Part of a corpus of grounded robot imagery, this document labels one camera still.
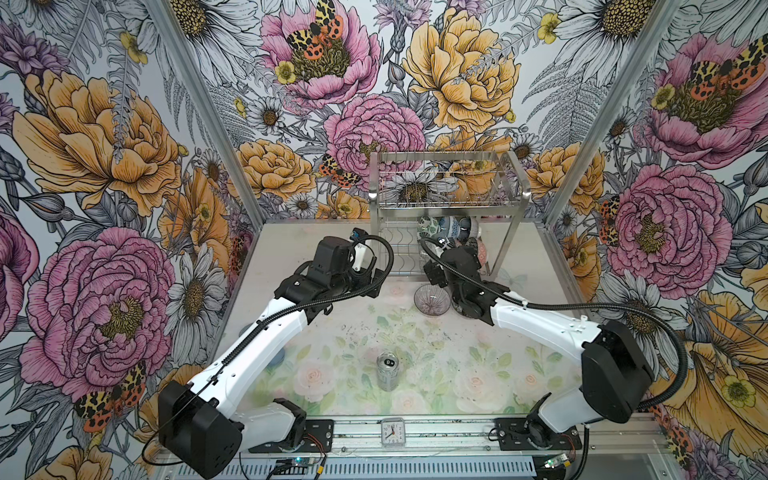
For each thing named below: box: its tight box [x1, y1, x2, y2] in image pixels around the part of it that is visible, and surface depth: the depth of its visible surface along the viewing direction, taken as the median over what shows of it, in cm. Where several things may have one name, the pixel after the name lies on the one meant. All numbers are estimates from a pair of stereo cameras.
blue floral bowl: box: [448, 216, 460, 239], surface depth 107 cm
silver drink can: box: [376, 351, 400, 392], surface depth 73 cm
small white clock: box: [381, 417, 405, 448], surface depth 75 cm
